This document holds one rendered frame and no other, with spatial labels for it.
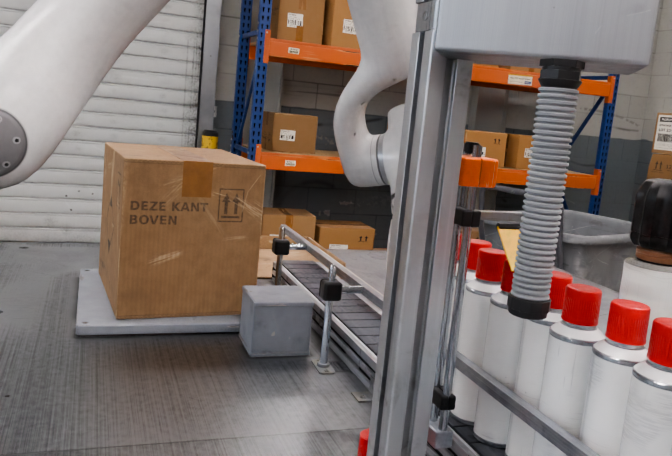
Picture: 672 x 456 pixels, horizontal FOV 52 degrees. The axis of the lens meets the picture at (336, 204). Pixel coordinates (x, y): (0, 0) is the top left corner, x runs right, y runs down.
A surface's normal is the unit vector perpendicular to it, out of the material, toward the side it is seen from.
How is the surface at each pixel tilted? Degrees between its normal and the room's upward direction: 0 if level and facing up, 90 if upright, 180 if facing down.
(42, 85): 77
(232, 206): 90
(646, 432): 90
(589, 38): 90
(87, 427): 0
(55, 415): 0
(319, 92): 90
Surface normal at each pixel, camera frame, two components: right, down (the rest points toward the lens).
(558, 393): -0.61, 0.05
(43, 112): 0.76, 0.04
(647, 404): -0.81, 0.00
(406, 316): 0.33, 0.16
